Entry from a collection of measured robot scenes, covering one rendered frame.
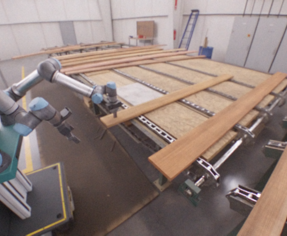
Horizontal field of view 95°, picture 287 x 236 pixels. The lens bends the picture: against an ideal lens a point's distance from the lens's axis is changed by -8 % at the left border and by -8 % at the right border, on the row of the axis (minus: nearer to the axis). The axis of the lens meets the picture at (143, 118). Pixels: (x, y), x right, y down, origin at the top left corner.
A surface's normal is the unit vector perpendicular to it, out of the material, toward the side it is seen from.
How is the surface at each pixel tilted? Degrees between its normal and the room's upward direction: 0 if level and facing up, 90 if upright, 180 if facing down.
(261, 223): 22
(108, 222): 0
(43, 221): 0
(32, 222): 0
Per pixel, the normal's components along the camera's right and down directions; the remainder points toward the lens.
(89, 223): 0.00, -0.83
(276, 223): -0.23, -0.94
